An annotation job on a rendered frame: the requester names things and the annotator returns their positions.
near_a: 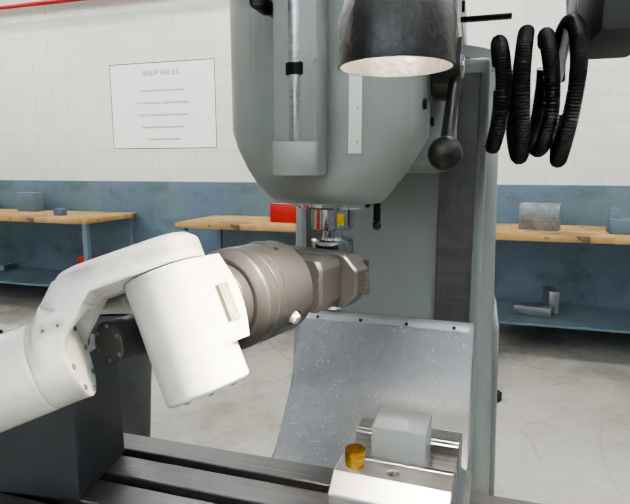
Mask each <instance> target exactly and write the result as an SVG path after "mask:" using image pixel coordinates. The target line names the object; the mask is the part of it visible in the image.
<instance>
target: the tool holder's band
mask: <svg viewBox="0 0 630 504"><path fill-rule="evenodd" d="M311 247H312V248H320V249H331V250H345V249H351V248H353V239H352V238H351V237H346V236H343V238H342V239H323V238H322V236H317V237H314V238H313V239H312V240H311Z"/></svg>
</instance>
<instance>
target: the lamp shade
mask: <svg viewBox="0 0 630 504"><path fill-rule="evenodd" d="M457 20H458V17H457V13H456V9H455V6H454V2H453V0H345V1H344V4H343V7H342V11H341V14H340V17H339V20H338V70H339V71H341V72H344V73H347V74H351V75H357V76H367V77H410V76H421V75H429V74H435V73H440V72H444V71H447V70H450V69H452V68H454V67H455V66H456V45H457Z"/></svg>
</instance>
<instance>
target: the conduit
mask: <svg viewBox="0 0 630 504"><path fill-rule="evenodd" d="M511 18H512V13H501V14H489V15H476V16H463V17H461V23H469V22H482V21H495V20H508V19H511ZM563 29H565V30H567V31H568V35H569V38H570V39H569V40H570V69H569V78H568V80H569V81H568V83H569V84H568V85H567V86H568V88H567V89H568V91H567V94H566V96H567V97H566V100H565V104H564V105H565V106H564V107H563V108H564V110H563V113H562V115H560V114H559V113H560V111H559V110H560V102H561V101H560V99H561V98H560V96H561V94H560V93H561V91H560V90H561V88H560V87H561V85H560V84H561V83H562V82H564V81H565V80H566V79H565V78H566V76H565V75H566V74H565V72H566V71H564V75H563V79H562V82H561V81H560V80H561V78H560V77H561V75H560V74H561V72H560V70H561V69H560V58H559V50H560V45H561V39H562V34H563ZM534 35H535V29H534V26H532V25H530V24H526V25H523V26H522V27H520V29H519V31H518V35H517V40H516V48H515V49H516V50H515V56H514V61H513V68H512V66H511V65H512V64H511V55H510V49H509V44H508V41H507V38H506V37H505V36H503V35H496V36H494V37H493V38H492V40H491V43H490V49H491V60H492V61H491V62H492V66H493V67H494V68H495V75H496V76H495V78H496V79H495V81H496V82H495V84H496V85H495V87H496V88H495V90H494V91H493V95H494V96H493V99H492V100H493V102H492V103H493V104H492V105H493V107H492V108H493V109H492V114H491V115H492V116H491V121H490V122H491V123H490V128H489V132H488V137H487V141H486V145H485V148H486V151H487V152H488V153H490V154H495V153H497V152H498V151H499V150H500V148H501V145H502V142H503V138H504V135H505V131H506V139H507V147H508V152H509V156H510V159H511V161H512V162H513V163H515V164H518V165H521V164H523V163H525V162H526V161H527V159H528V157H529V153H530V155H532V156H533V157H542V156H543V155H545V154H546V153H547V152H548V151H549V149H550V157H549V161H550V164H551V166H553V167H555V168H560V167H562V166H564V165H565V164H566V162H567V159H568V157H569V154H570V151H571V147H572V144H573V140H574V137H575V133H576V129H577V126H578V120H579V116H580V113H581V111H580V110H581V107H582V105H581V104H582V103H583V102H582V100H583V96H584V94H583V93H584V90H585V86H586V84H585V83H586V82H587V81H586V79H587V77H586V76H587V72H588V71H587V70H588V62H589V61H588V60H589V40H588V39H589V37H588V30H587V26H586V23H585V21H584V20H583V18H582V17H581V16H580V15H579V14H575V13H570V14H568V15H566V16H564V17H563V18H562V19H561V20H560V22H559V24H558V26H557V28H556V31H555V32H554V30H553V29H552V28H550V27H544V28H542V29H541V30H540V31H539V33H538V35H537V46H538V49H540V52H541V59H542V65H543V66H542V67H538V68H537V71H536V72H537V73H536V75H537V76H536V79H535V80H536V82H535V83H536V84H535V92H534V97H533V98H534V100H533V105H532V113H531V112H530V110H531V108H530V107H531V105H530V104H531V102H530V101H531V99H530V97H531V96H530V94H531V93H530V91H531V89H530V88H531V86H530V85H531V83H530V82H531V80H530V79H531V72H532V71H531V69H532V68H531V66H532V65H531V63H532V62H531V61H532V55H533V54H532V52H533V51H532V50H533V43H534ZM530 113H531V114H532V115H530ZM530 116H531V118H530ZM530 119H531V120H530Z"/></svg>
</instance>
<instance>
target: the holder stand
mask: <svg viewBox="0 0 630 504"><path fill-rule="evenodd" d="M20 327H23V326H21V325H15V324H0V335H1V334H4V333H6V332H9V331H12V330H15V329H17V328H20ZM88 350H89V354H90V357H91V360H92V363H93V367H94V370H95V377H96V392H95V394H94V395H93V396H90V397H88V398H85V399H83V400H80V401H78V402H75V403H73V404H70V405H68V406H65V407H63V408H60V409H58V410H56V411H53V412H51V413H48V414H46V415H43V416H41V417H38V418H36V419H33V420H31V421H28V422H26V423H23V424H21V425H18V426H16V427H13V428H11V429H8V430H6V431H4V432H1V433H0V492H6V493H16V494H27V495H37V496H47V497H58V498H68V499H81V498H82V497H83V496H84V495H85V493H86V492H87V491H88V490H89V489H90V488H91V487H92V486H93V485H94V484H95V483H96V482H97V481H98V480H99V479H100V478H101V476H102V475H103V474H104V473H105V472H106V471H107V470H108V469H109V468H110V467H111V466H112V465H113V464H114V463H115V462H116V461H117V459H118V458H119V457H120V456H121V455H122V454H123V453H124V436H123V420H122V404H121V388H120V372H119V363H118V364H116V365H109V364H107V363H105V362H104V361H103V360H102V359H101V358H100V356H99V354H98V352H97V350H96V347H95V342H94V334H90V335H89V339H88Z"/></svg>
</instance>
